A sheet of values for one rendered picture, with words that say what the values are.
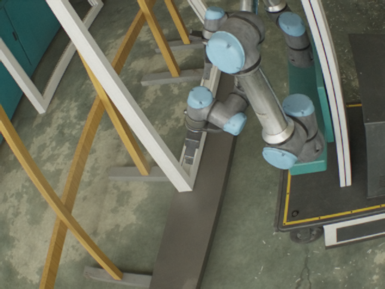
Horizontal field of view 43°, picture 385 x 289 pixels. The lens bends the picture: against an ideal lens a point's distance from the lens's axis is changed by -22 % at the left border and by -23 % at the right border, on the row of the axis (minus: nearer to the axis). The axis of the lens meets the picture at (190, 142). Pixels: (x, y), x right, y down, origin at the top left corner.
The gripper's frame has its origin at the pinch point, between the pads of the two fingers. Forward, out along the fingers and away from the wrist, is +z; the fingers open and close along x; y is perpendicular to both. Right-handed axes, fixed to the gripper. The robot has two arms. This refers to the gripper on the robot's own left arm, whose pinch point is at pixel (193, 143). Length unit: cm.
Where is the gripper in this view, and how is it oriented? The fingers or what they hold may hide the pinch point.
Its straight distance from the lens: 221.4
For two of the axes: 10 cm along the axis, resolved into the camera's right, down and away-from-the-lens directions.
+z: -0.6, 4.9, 8.7
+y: -9.7, -2.2, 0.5
